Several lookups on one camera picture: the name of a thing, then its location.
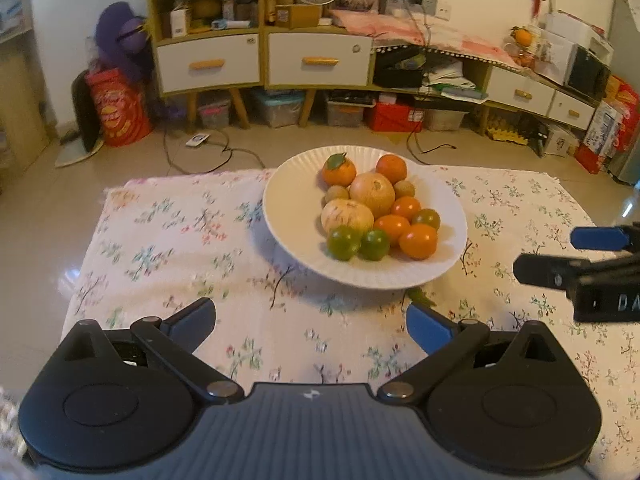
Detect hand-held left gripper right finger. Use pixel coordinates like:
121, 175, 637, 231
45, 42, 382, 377
376, 304, 569, 403

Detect round yellow pepino melon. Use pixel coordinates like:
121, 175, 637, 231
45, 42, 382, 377
349, 172, 397, 218

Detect brown cardboard box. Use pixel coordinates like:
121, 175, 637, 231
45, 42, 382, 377
274, 4, 321, 30

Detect white ribbed plate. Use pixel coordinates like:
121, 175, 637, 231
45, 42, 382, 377
262, 146, 468, 290

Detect floral tablecloth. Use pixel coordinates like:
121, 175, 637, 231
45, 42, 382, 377
60, 165, 640, 480

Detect clear storage box dark contents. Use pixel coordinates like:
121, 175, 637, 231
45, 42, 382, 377
325, 91, 376, 129

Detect purple striped pepino melon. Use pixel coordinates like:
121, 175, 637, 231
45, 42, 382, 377
320, 199, 375, 236

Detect white drawer with sticker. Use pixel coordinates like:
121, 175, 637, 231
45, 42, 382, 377
267, 32, 374, 89
155, 34, 262, 95

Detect narrow white plain drawer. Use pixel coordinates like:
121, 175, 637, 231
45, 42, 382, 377
548, 89, 596, 130

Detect black panel on white base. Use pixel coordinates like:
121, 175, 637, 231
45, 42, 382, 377
54, 72, 106, 169

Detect clear storage box pale contents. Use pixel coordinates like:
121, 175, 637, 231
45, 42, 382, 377
423, 107, 469, 133

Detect partly green orange tomato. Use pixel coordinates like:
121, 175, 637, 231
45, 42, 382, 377
411, 208, 442, 232

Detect white printer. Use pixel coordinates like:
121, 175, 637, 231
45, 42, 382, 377
542, 10, 614, 51

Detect loose green leaf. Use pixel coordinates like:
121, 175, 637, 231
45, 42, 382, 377
407, 287, 437, 308

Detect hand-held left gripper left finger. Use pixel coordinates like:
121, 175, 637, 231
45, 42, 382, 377
60, 297, 246, 403

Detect black microwave oven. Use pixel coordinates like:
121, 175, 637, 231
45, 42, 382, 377
564, 45, 612, 102

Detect red flat box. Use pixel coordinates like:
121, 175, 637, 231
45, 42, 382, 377
364, 101, 426, 134

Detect yellow egg tray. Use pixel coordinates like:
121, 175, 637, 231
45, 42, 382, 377
487, 110, 531, 145

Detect wall socket panel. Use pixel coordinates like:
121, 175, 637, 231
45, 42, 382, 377
389, 0, 451, 19

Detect low wooden cabinet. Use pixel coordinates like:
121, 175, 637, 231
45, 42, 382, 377
372, 45, 601, 137

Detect wooden shelf cabinet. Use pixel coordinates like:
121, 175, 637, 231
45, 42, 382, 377
145, 0, 377, 132

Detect red gift box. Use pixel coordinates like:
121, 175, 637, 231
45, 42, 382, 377
602, 75, 640, 151

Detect tangerine with green leaf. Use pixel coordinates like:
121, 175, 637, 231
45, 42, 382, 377
321, 152, 357, 187

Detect small clear storage box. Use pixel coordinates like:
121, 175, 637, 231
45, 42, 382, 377
197, 95, 234, 130

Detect red gift bag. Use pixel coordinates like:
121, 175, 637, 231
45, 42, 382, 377
84, 67, 154, 149

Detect leafless tangerine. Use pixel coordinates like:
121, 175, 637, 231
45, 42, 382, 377
375, 154, 409, 184

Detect purple plush toy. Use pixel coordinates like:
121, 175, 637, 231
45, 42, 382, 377
88, 2, 154, 81

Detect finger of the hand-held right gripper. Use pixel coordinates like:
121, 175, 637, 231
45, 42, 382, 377
571, 226, 640, 253
514, 254, 576, 288

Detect black bag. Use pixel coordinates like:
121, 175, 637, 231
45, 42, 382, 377
373, 65, 426, 89

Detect wide white plain drawer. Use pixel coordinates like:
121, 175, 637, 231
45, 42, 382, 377
484, 66, 556, 114

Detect pink fringed cloth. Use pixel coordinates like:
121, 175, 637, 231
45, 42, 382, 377
327, 8, 522, 69

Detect clear storage box teal lid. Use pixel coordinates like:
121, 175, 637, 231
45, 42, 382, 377
249, 90, 306, 129

